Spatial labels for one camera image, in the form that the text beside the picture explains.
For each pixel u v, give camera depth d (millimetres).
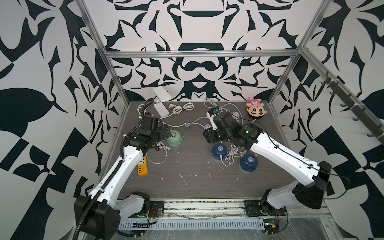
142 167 850
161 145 959
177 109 1119
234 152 915
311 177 404
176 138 893
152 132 575
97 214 369
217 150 830
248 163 790
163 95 915
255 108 1053
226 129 524
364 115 549
